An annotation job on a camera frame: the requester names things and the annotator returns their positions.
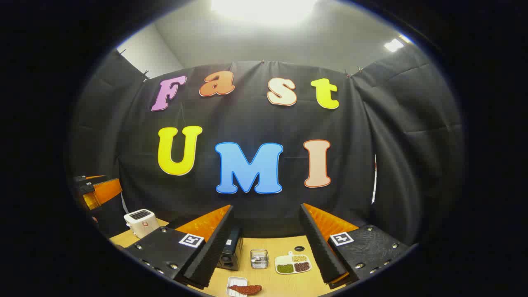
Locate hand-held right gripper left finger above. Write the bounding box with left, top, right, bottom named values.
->
left=123, top=205, right=235, bottom=289

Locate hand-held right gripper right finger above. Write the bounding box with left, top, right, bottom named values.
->
left=299, top=203, right=413, bottom=289

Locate black electric oven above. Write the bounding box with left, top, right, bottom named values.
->
left=217, top=225, right=245, bottom=271

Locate reddish brown meat piece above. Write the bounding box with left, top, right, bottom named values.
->
left=229, top=284, right=263, bottom=295

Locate white divided plate with beans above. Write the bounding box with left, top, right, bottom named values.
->
left=275, top=252, right=312, bottom=275

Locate small white ribbed tray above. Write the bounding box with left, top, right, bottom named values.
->
left=226, top=276, right=249, bottom=297

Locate small clear glass container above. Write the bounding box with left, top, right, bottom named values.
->
left=250, top=249, right=269, bottom=269

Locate white toaster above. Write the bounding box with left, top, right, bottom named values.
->
left=124, top=209, right=160, bottom=239

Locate black backdrop cloth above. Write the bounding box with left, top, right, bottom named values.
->
left=68, top=43, right=467, bottom=248

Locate large ceiling light panel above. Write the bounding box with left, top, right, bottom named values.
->
left=210, top=0, right=318, bottom=25

